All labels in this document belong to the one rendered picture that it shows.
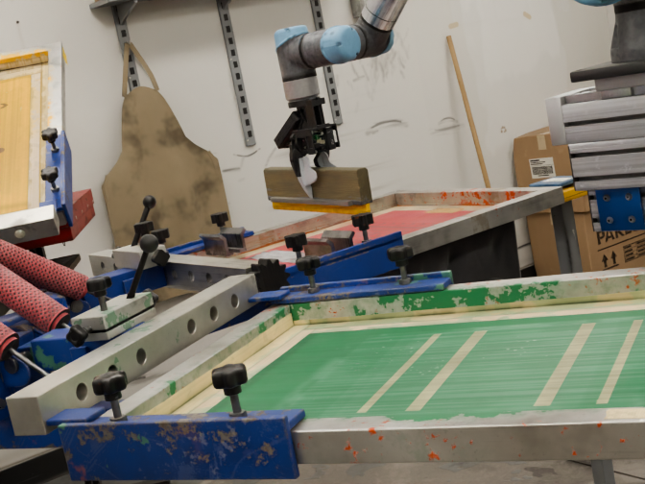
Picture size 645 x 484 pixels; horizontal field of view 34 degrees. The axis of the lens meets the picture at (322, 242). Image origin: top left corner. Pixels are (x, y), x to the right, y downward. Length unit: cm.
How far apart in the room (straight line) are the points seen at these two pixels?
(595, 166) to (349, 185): 51
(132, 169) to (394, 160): 139
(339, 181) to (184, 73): 230
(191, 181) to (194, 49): 56
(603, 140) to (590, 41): 410
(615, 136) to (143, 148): 263
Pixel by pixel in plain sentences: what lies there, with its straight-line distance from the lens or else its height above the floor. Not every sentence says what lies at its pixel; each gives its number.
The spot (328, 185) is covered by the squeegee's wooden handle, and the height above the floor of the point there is 110.
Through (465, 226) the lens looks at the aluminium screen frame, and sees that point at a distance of 220.
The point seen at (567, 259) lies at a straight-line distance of 267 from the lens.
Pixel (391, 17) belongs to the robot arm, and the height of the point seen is 142.
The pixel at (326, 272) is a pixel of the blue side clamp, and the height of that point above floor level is 98.
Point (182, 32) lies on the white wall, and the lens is 447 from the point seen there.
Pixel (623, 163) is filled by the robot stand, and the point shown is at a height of 108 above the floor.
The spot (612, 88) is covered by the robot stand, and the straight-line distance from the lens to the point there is 197.
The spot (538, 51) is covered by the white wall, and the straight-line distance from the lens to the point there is 577.
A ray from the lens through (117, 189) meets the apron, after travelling 422.
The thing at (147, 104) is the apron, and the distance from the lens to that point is 430.
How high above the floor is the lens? 136
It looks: 10 degrees down
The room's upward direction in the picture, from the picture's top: 11 degrees counter-clockwise
